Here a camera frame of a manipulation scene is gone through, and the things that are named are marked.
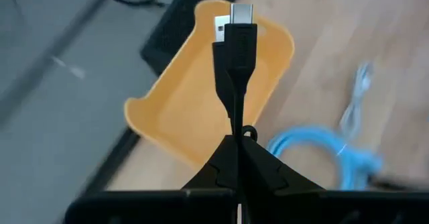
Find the white twist tie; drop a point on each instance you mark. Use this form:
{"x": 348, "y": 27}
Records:
{"x": 342, "y": 149}

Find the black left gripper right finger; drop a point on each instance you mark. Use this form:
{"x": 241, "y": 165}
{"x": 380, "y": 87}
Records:
{"x": 268, "y": 183}

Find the black aluminium table frame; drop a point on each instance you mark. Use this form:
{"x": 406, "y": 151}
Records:
{"x": 112, "y": 158}

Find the yellow plastic bin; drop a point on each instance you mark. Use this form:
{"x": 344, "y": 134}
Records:
{"x": 187, "y": 116}

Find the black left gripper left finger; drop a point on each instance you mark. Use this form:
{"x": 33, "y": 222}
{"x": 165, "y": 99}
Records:
{"x": 214, "y": 183}

